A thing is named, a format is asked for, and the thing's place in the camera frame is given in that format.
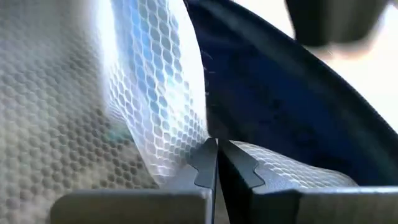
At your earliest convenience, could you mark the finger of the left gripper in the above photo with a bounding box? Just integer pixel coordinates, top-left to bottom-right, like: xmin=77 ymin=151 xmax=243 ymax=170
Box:
xmin=284 ymin=0 xmax=391 ymax=48

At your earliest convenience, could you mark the white mesh zip pouch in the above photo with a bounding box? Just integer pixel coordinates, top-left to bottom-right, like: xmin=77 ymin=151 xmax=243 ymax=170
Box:
xmin=0 ymin=0 xmax=359 ymax=224

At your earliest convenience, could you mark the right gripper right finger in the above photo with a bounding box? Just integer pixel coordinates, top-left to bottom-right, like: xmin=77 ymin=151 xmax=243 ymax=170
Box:
xmin=217 ymin=139 xmax=398 ymax=224

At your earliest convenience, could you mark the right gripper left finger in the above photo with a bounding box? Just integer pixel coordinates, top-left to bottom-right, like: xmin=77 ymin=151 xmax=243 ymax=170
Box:
xmin=50 ymin=138 xmax=218 ymax=224

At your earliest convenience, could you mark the navy blue backpack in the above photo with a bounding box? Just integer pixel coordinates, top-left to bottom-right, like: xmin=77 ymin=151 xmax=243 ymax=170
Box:
xmin=182 ymin=0 xmax=398 ymax=187

